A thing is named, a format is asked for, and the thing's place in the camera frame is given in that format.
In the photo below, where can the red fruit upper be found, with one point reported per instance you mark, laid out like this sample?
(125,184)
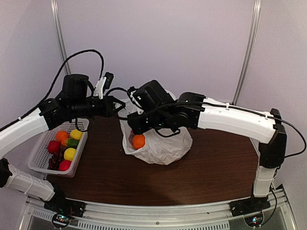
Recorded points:
(54,147)

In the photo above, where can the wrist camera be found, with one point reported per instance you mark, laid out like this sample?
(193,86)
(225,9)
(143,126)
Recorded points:
(103,84)
(131,91)

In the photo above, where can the orange fruit from bag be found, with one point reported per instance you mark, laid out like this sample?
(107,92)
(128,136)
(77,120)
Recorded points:
(138,141)

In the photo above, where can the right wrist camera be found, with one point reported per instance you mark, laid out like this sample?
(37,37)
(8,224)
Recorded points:
(131,91)

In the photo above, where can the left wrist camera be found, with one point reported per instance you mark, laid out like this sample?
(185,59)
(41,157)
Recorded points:
(103,84)

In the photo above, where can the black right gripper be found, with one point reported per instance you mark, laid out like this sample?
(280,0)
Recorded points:
(137,127)

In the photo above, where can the left aluminium frame post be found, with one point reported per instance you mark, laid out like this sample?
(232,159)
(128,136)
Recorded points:
(58,29)

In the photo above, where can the circuit board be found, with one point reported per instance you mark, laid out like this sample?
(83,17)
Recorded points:
(60,221)
(254,220)

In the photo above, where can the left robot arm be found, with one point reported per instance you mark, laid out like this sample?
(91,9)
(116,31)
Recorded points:
(45,117)

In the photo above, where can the red fruit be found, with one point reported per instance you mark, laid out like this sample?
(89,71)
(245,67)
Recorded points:
(64,165)
(54,147)

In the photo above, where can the green pepper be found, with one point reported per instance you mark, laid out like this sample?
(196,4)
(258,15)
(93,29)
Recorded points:
(70,143)

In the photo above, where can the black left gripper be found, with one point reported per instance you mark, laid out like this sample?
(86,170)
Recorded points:
(106,108)

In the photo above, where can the right aluminium frame post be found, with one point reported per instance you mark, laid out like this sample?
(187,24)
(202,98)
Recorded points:
(255,20)

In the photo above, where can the yellow fruit lower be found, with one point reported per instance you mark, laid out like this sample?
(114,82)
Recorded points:
(69,154)

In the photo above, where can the red fruit lower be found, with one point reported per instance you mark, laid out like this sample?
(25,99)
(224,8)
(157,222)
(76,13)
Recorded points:
(64,165)

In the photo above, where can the left circuit board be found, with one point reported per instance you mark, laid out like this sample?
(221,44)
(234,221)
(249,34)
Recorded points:
(60,221)

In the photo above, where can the white perforated plastic basket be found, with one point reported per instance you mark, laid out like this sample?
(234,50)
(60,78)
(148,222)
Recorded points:
(39,156)

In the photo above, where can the aluminium frame post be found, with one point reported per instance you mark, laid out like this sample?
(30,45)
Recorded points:
(58,29)
(255,20)

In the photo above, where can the yellow fruit upper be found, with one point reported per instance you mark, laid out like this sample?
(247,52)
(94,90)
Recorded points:
(76,134)

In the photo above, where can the front aluminium rail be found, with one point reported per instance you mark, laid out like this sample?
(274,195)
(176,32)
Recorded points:
(213,216)

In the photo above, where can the white plastic bag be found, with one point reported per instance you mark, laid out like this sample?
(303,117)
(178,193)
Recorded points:
(157,149)

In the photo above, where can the yellow fruit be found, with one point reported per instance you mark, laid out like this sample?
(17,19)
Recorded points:
(76,134)
(69,154)

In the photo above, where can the right circuit board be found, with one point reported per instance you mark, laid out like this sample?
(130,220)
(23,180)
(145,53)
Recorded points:
(254,220)

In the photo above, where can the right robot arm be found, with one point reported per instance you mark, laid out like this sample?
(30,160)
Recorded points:
(193,110)

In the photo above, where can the dark purple grapes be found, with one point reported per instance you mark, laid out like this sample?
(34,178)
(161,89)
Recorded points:
(56,159)

